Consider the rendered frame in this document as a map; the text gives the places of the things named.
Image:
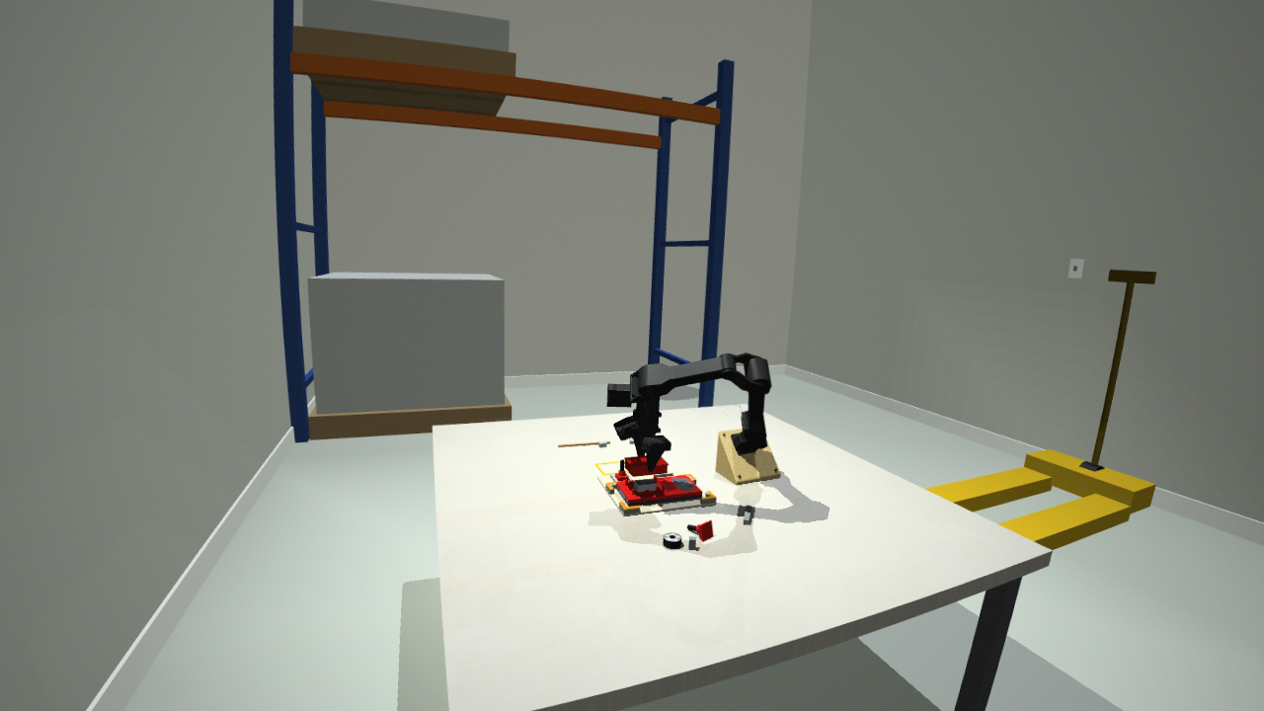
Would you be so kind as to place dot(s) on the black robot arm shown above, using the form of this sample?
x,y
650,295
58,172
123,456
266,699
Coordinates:
x,y
651,381

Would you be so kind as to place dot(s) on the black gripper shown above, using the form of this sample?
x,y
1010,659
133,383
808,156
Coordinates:
x,y
654,446

